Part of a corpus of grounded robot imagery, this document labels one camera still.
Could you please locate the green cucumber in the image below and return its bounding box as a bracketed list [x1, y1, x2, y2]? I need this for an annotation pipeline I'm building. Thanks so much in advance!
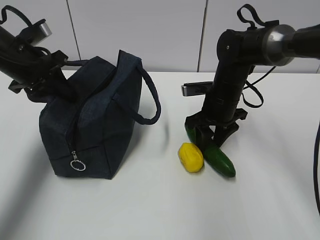
[184, 123, 236, 179]

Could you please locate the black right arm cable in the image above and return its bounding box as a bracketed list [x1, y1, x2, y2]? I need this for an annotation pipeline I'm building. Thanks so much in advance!
[237, 3, 320, 216]

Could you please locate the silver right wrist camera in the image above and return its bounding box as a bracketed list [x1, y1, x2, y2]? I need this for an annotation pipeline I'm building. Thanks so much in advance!
[181, 81, 213, 97]

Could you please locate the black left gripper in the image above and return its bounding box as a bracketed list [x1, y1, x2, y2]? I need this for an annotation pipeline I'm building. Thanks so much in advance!
[8, 49, 77, 102]

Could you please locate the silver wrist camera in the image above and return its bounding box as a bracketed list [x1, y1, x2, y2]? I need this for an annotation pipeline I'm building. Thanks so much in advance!
[181, 81, 213, 97]
[19, 18, 52, 46]

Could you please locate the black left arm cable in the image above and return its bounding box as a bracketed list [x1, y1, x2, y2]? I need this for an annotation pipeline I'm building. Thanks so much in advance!
[0, 4, 51, 56]

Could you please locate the dark navy fabric lunch bag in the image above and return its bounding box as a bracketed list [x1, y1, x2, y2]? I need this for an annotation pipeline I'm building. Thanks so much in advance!
[27, 50, 161, 179]

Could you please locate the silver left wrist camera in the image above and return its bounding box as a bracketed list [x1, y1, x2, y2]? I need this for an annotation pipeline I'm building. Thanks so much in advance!
[19, 18, 52, 46]

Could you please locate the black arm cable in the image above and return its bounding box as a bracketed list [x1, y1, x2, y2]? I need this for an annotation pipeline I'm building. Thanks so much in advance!
[237, 3, 320, 216]
[0, 4, 51, 56]

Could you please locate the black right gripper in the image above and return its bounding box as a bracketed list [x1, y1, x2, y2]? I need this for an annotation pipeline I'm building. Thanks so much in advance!
[185, 84, 248, 152]

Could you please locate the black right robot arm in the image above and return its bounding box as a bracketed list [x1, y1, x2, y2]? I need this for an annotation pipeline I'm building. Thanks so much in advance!
[181, 24, 320, 151]

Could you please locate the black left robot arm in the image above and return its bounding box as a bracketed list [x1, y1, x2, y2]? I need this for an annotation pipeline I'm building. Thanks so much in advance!
[0, 27, 77, 103]

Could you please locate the yellow lemon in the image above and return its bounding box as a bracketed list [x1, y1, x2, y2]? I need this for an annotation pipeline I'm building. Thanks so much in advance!
[177, 142, 204, 173]

